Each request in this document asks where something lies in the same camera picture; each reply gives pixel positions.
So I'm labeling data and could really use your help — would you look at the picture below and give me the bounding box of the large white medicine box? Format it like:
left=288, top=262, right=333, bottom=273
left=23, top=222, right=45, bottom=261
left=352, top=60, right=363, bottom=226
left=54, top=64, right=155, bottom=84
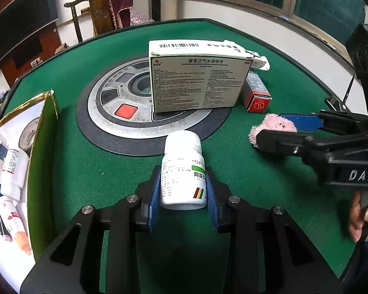
left=148, top=39, right=255, bottom=113

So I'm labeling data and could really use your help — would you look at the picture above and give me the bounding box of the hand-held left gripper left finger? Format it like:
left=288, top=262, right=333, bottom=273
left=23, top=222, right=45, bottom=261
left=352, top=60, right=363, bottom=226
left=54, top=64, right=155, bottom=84
left=20, top=165, right=163, bottom=294

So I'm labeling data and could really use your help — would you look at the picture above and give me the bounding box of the pink fluffy ball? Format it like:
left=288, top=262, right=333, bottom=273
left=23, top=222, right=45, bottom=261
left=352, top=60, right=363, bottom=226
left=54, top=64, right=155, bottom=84
left=248, top=113, right=297, bottom=149

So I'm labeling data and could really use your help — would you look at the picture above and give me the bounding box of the dark red cloth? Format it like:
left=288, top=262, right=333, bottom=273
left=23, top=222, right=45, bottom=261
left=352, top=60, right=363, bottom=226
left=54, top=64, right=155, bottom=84
left=107, top=0, right=133, bottom=29

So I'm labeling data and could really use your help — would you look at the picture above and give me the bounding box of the black television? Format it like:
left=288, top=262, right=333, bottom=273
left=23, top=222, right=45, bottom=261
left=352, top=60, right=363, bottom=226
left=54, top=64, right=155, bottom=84
left=0, top=0, right=59, bottom=68

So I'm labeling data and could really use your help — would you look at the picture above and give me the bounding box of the brown television cabinet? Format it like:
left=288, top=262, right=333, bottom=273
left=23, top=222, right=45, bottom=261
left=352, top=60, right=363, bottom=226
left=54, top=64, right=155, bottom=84
left=0, top=21, right=62, bottom=86

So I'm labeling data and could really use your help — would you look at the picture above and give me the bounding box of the floral cushion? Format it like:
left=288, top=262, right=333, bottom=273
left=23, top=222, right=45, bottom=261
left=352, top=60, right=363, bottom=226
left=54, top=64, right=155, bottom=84
left=129, top=9, right=155, bottom=26

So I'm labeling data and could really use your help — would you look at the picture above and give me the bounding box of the wooden armchair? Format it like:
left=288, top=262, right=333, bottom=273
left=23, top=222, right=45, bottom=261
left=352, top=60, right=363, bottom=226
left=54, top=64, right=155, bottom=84
left=64, top=0, right=132, bottom=42

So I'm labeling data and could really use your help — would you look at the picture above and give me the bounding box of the person's right hand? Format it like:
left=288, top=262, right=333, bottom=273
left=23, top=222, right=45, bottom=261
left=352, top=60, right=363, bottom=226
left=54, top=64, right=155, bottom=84
left=348, top=194, right=368, bottom=243

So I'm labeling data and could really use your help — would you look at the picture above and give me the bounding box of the small red grey box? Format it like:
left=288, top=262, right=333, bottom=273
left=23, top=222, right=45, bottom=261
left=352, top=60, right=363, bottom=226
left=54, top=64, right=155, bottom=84
left=240, top=70, right=272, bottom=112

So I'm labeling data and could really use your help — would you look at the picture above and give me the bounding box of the white bottle with red label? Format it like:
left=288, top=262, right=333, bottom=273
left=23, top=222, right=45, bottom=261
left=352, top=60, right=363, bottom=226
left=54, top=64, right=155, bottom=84
left=0, top=148, right=29, bottom=202

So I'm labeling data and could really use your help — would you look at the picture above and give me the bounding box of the white blue tube box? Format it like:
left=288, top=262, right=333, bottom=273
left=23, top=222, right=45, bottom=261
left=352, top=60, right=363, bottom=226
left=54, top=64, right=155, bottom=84
left=248, top=49, right=270, bottom=72

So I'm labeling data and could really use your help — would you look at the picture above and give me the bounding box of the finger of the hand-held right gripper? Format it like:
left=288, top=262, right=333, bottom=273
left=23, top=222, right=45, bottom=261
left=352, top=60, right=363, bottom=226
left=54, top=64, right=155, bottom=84
left=256, top=129, right=335, bottom=167
left=279, top=110, right=368, bottom=136

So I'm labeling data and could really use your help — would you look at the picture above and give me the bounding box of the white bottle with green label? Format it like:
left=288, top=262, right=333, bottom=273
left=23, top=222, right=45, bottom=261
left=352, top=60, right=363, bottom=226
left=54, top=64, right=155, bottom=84
left=159, top=130, right=207, bottom=211

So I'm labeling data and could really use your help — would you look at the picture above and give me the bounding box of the white tube with red cap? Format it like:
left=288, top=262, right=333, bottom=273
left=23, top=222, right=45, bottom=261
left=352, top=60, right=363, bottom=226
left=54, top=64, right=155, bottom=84
left=0, top=196, right=33, bottom=256

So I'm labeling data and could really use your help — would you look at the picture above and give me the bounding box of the round grey table console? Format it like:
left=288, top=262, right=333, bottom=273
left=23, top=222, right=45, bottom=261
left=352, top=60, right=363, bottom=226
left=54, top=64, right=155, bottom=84
left=76, top=58, right=249, bottom=157

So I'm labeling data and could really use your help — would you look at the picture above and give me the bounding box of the green cardboard box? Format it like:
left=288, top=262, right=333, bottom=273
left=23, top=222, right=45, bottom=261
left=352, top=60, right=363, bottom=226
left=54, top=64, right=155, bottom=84
left=0, top=90, right=60, bottom=285

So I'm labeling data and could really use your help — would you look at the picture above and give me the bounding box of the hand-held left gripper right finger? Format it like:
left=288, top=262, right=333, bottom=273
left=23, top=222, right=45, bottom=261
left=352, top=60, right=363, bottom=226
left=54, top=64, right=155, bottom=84
left=204, top=167, right=342, bottom=294

